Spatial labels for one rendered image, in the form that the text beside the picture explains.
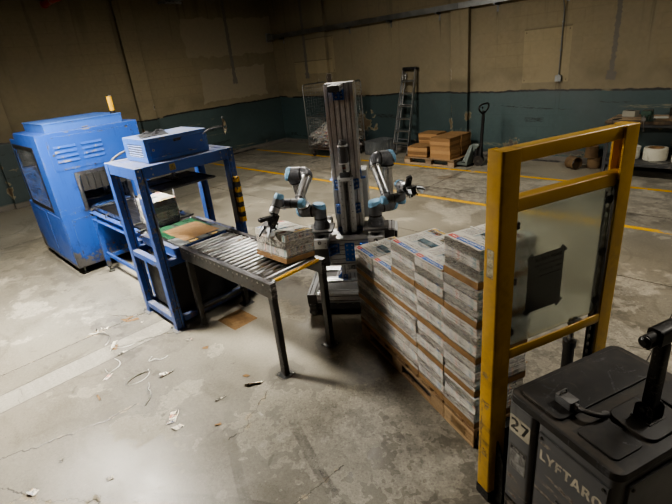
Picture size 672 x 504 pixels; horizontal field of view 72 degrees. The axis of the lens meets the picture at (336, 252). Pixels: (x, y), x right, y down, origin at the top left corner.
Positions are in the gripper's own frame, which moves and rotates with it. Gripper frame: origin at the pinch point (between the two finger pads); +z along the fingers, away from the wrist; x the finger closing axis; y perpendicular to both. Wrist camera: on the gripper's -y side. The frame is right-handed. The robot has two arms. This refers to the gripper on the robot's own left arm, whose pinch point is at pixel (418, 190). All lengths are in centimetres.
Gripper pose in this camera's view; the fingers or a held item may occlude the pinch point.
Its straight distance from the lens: 357.4
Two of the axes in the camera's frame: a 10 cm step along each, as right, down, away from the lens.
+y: 2.2, 8.8, 4.2
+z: 3.3, 3.4, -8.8
